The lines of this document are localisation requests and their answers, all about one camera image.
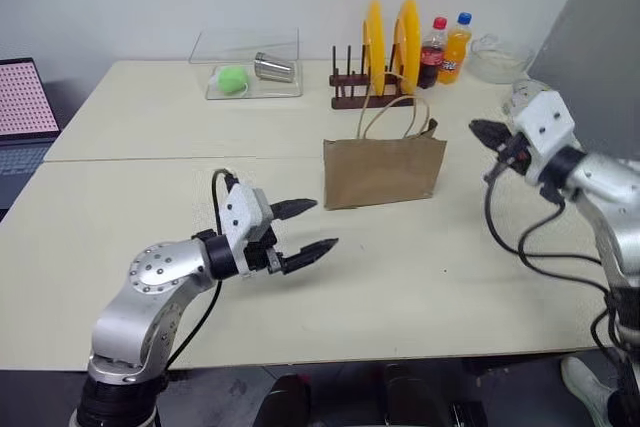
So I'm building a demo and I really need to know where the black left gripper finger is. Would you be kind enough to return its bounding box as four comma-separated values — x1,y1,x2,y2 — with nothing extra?
279,237,341,276
269,197,319,221

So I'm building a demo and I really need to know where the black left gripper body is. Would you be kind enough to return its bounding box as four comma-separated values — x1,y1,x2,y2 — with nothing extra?
243,204,289,277

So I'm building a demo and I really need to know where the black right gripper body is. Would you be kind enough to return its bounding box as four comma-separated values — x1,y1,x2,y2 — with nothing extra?
496,131,532,177

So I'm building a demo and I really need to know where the brown paper bag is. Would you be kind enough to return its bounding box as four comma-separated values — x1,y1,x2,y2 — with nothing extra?
322,81,448,212

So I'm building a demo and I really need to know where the clear plastic container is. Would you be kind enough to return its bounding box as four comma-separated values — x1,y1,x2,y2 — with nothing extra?
501,78,551,123

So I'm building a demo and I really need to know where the clear glass bowl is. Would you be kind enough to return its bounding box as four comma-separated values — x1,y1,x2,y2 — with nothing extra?
466,33,535,84

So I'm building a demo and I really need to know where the orange soda bottle blue cap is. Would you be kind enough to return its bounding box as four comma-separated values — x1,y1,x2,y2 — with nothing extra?
436,11,474,86

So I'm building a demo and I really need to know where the cola bottle red cap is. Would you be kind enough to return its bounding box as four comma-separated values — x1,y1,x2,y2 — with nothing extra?
416,16,449,90

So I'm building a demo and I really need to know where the yellow plate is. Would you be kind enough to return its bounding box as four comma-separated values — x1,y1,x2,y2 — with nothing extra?
391,0,422,96
362,0,387,98

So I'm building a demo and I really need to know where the dark brown wooden dish rack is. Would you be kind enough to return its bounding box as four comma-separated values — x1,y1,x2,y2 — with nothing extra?
328,43,417,111

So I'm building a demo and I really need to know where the stainless steel cup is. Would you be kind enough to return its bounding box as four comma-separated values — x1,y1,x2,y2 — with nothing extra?
253,51,296,83

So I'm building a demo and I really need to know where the green ball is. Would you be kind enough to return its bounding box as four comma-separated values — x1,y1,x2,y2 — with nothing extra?
216,65,250,96

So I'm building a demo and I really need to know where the dark rounded shape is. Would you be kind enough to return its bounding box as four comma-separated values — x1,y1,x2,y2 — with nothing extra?
268,373,312,427

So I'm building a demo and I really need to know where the clear plastic box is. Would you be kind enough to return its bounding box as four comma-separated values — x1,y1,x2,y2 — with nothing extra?
188,27,305,101

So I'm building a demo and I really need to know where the white shoe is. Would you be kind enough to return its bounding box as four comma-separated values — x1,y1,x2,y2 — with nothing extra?
559,356,617,427

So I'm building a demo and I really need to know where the laptop with pink screen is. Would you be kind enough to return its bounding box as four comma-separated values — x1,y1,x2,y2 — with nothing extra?
0,57,62,224

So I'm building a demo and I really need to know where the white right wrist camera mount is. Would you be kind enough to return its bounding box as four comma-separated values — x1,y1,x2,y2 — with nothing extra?
513,91,577,186

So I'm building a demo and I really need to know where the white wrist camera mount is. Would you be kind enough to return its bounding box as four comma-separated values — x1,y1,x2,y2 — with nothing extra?
219,182,274,278
513,91,577,186

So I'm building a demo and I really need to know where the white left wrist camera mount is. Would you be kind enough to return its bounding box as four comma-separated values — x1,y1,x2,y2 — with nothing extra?
219,182,274,278

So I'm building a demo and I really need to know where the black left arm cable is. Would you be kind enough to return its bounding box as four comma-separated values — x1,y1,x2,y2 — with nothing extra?
165,168,238,369

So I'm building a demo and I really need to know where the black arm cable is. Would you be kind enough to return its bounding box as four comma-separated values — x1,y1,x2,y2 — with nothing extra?
482,160,617,299
165,168,238,369

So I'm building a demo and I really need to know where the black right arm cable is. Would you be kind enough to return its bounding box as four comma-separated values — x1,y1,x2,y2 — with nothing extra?
482,160,617,299

